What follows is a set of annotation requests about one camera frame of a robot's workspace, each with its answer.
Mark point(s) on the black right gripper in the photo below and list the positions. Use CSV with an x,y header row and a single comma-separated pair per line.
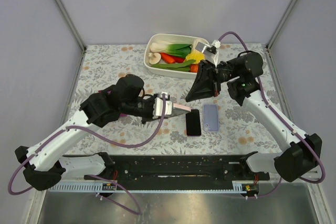
x,y
216,77

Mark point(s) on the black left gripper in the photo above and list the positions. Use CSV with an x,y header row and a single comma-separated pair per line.
x,y
151,109

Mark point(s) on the lilac phone case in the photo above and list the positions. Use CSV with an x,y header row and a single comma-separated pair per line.
x,y
210,118

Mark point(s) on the black phone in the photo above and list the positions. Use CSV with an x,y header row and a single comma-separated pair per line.
x,y
193,123

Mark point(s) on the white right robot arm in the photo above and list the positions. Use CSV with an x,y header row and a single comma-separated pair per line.
x,y
300,152

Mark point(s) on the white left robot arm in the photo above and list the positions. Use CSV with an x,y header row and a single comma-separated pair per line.
x,y
45,164

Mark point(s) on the toy orange tomato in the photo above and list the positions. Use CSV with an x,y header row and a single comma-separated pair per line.
x,y
194,68

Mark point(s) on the toy green bean pod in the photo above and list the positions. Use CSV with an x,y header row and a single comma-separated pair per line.
x,y
183,67

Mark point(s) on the toy napa cabbage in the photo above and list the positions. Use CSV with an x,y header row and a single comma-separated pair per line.
x,y
195,54

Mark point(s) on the toy red chili pepper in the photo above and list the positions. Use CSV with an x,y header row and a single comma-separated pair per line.
x,y
171,59

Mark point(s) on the purple snack packet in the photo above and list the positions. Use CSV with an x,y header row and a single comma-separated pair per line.
x,y
123,115

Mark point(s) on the toy bok choy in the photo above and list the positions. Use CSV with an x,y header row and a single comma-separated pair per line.
x,y
177,50

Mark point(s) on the white rectangular food container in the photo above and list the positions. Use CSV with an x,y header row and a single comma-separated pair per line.
x,y
173,38

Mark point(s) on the toy mushroom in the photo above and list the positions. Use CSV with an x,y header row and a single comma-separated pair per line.
x,y
154,58

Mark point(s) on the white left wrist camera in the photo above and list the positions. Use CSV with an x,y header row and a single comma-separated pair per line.
x,y
162,106

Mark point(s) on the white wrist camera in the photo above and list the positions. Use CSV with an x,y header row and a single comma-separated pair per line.
x,y
211,51
162,106

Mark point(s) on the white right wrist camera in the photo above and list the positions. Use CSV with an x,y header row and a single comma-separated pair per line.
x,y
211,51

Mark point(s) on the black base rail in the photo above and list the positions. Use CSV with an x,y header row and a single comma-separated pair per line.
x,y
178,172

